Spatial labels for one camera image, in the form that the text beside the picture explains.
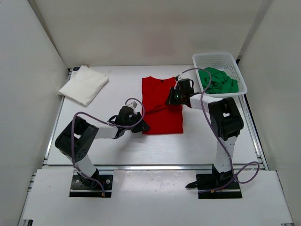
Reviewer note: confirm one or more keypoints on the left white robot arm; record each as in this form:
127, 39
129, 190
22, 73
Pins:
76, 139

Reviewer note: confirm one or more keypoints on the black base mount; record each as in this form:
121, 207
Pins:
82, 187
216, 185

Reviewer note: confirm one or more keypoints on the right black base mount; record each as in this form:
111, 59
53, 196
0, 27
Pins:
216, 185

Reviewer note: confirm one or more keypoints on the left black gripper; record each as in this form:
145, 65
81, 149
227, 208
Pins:
142, 126

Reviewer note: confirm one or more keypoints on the green t shirt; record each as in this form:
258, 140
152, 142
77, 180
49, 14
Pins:
215, 81

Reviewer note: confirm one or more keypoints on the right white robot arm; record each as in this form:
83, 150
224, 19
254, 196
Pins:
225, 119

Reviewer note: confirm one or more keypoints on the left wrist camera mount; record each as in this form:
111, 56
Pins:
132, 105

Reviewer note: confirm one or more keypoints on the white t shirt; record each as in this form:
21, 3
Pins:
84, 85

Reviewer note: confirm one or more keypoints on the white plastic basket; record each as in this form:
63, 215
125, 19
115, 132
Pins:
223, 61

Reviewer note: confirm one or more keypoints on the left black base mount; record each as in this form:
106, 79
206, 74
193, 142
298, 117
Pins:
82, 187

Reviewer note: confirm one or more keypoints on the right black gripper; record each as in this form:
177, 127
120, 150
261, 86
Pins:
171, 100

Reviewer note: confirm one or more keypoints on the red t shirt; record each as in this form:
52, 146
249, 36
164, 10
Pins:
161, 118

